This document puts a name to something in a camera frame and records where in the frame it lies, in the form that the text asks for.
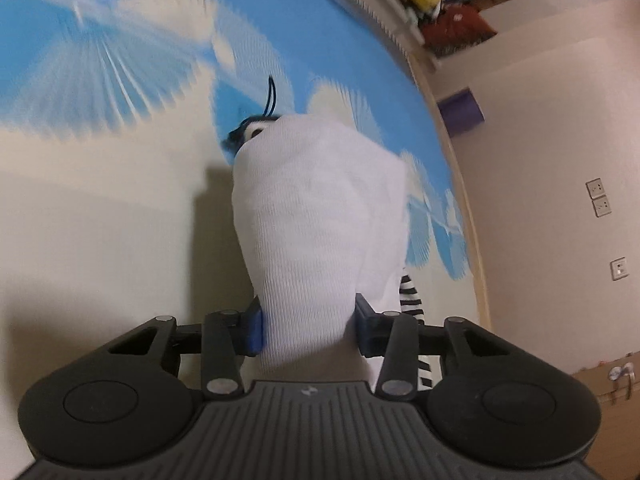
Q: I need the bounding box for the white wall socket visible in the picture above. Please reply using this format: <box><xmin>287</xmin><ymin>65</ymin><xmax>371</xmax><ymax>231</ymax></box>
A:
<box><xmin>592</xmin><ymin>195</ymin><xmax>612</xmax><ymax>218</ymax></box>
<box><xmin>586</xmin><ymin>178</ymin><xmax>605</xmax><ymax>200</ymax></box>
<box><xmin>610</xmin><ymin>257</ymin><xmax>629</xmax><ymax>281</ymax></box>

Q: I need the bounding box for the white wall socket lower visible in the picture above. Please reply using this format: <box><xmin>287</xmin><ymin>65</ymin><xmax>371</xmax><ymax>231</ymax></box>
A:
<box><xmin>610</xmin><ymin>257</ymin><xmax>629</xmax><ymax>281</ymax></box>

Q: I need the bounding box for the cardboard box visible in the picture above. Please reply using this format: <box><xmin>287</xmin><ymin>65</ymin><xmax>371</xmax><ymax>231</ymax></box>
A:
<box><xmin>574</xmin><ymin>352</ymin><xmax>640</xmax><ymax>480</ymax></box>

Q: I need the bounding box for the black white striped hooded garment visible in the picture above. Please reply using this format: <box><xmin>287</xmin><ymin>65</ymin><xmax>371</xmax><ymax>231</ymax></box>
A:
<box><xmin>232</xmin><ymin>80</ymin><xmax>424</xmax><ymax>382</ymax></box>

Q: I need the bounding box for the blue white patterned bed sheet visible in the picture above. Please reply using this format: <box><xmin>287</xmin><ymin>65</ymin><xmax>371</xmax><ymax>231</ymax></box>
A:
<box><xmin>1</xmin><ymin>0</ymin><xmax>477</xmax><ymax>479</ymax></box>

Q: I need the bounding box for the purple box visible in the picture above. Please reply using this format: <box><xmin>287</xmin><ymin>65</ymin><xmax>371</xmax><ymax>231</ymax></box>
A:
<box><xmin>437</xmin><ymin>88</ymin><xmax>485</xmax><ymax>138</ymax></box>

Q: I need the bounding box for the brown plush toy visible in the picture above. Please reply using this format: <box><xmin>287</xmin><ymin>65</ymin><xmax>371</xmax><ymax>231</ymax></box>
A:
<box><xmin>420</xmin><ymin>4</ymin><xmax>497</xmax><ymax>58</ymax></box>

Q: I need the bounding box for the white wall socket middle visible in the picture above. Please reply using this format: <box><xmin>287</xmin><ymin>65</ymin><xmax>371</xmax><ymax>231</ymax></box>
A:
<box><xmin>592</xmin><ymin>195</ymin><xmax>612</xmax><ymax>218</ymax></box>

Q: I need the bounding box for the white wall socket upper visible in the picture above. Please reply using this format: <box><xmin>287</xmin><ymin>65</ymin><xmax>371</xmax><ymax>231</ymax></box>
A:
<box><xmin>586</xmin><ymin>178</ymin><xmax>605</xmax><ymax>200</ymax></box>

